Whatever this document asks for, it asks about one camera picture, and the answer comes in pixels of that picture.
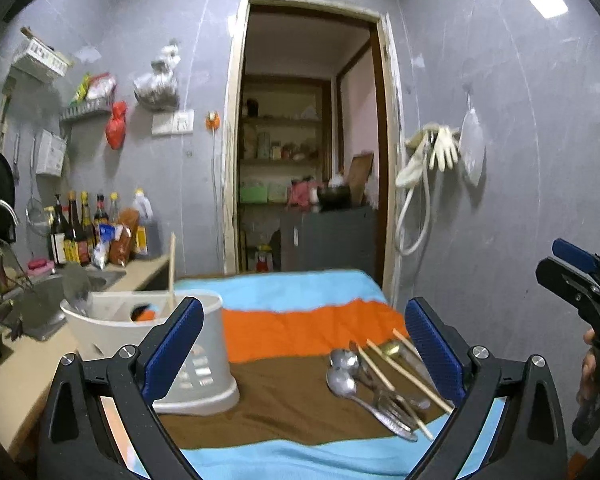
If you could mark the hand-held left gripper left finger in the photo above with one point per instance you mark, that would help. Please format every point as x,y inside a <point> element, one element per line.
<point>177,345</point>

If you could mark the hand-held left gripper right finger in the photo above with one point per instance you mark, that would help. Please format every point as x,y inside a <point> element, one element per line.
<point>432,350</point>

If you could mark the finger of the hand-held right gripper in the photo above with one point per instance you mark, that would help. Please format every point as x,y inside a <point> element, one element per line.
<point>560,280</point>
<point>572,255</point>

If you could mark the wooden chopstick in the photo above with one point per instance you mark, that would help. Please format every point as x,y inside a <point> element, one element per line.
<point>402,338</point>
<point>171,270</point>
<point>380,375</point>
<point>410,375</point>

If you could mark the white plastic utensil holder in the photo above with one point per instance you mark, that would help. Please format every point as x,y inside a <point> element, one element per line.
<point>210,340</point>

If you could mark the gold spoon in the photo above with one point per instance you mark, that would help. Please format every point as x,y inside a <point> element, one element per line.
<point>392,347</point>

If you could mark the steel fork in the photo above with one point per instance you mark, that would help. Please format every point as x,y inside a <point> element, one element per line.
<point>392,407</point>

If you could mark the steel spoon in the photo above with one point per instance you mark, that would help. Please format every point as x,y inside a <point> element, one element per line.
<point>342,358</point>
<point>341,381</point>

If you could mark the person's right hand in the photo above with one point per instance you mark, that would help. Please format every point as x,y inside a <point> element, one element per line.
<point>587,372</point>

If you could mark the striped blanket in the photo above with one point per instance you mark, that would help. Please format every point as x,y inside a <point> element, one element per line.
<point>290,325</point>

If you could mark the brown food packet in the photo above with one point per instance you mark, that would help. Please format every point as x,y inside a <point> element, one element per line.
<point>122,240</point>

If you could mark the white-capped oil jug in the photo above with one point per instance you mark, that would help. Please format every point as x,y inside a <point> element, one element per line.
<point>147,225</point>

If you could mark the blue and white packet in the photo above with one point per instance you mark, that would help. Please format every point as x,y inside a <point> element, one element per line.
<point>104,245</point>

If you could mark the steel sink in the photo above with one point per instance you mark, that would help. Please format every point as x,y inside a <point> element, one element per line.
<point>45,305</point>

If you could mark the hanging clear plastic bag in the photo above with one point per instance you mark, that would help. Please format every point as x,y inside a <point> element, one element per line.
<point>472,145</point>

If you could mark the grey cabinet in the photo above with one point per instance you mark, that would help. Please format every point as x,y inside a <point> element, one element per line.
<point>330,240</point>

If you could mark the clear glass bottle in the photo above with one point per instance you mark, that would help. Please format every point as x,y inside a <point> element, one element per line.
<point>114,207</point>

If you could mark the pink dish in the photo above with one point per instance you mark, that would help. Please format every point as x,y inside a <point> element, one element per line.
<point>41,266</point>

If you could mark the white rubber glove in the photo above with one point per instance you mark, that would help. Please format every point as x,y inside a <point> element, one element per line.
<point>445,147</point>

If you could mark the green box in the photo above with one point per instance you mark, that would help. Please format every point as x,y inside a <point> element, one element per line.
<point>260,192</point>

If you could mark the black pot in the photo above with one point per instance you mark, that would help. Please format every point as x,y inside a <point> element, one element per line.
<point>334,197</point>

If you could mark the wooden cutting board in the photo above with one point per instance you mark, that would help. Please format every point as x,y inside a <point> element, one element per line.
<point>360,175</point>

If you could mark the pink cloth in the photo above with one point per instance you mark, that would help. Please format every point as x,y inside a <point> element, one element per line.
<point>300,194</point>

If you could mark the wooden shelf unit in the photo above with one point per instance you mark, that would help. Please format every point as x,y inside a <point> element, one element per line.
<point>280,160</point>

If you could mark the steel faucet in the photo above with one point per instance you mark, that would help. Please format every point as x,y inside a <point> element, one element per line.
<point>2,206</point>

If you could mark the red plastic bag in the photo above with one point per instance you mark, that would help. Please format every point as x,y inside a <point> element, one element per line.
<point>116,127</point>

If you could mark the grey plastic bag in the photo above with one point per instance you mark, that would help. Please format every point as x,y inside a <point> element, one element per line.
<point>155,85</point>

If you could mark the wooden door frame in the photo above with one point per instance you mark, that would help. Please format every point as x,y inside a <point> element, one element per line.
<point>232,160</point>

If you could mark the white wall switch plate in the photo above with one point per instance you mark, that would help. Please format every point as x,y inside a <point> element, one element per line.
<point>172,123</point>

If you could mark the orange wall hook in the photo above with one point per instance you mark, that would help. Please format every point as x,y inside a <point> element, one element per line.
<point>212,120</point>

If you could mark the white wall container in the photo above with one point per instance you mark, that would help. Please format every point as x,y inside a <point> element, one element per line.
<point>50,152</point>

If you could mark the metal wall shelf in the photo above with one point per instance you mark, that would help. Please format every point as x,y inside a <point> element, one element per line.
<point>87,110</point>

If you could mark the white wall basket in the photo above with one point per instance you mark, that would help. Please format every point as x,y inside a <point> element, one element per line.
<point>40,57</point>

